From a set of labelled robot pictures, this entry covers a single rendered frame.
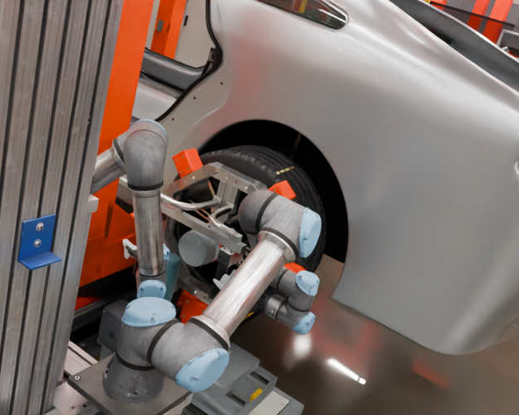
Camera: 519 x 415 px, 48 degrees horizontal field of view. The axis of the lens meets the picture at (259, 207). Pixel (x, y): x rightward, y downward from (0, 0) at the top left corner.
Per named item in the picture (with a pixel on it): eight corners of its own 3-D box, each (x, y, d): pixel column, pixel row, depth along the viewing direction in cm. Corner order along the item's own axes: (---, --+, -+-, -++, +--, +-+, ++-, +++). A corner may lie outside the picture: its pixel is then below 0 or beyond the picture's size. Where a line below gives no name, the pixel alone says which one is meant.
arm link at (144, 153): (163, 142, 149) (173, 305, 169) (165, 130, 159) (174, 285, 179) (117, 143, 148) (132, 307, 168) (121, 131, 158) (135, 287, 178)
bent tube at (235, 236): (264, 230, 212) (273, 204, 208) (236, 244, 196) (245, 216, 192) (226, 211, 219) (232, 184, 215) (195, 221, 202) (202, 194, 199)
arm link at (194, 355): (154, 371, 140) (282, 210, 162) (203, 407, 133) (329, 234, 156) (140, 352, 130) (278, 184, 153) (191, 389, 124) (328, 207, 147)
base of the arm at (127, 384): (133, 413, 136) (142, 380, 133) (89, 379, 143) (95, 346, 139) (175, 385, 149) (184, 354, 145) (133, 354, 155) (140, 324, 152)
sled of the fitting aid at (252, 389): (273, 392, 272) (278, 375, 268) (231, 432, 242) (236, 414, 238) (189, 338, 292) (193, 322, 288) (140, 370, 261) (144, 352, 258)
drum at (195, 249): (234, 259, 229) (243, 227, 224) (202, 275, 211) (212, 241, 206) (205, 244, 234) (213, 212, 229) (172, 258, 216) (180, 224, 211)
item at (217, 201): (221, 208, 220) (227, 183, 216) (190, 219, 203) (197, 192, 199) (184, 189, 227) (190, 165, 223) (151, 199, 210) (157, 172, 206)
